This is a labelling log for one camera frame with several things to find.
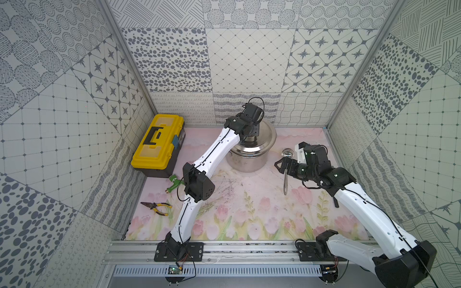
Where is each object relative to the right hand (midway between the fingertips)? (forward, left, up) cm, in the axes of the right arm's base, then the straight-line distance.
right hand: (283, 169), depth 76 cm
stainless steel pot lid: (+13, +9, +1) cm, 16 cm away
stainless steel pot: (+11, +15, -13) cm, 23 cm away
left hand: (+22, +13, +6) cm, 26 cm away
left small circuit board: (-35, +45, -22) cm, 61 cm away
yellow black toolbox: (+10, +60, -3) cm, 60 cm away
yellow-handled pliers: (-10, +61, -19) cm, 65 cm away
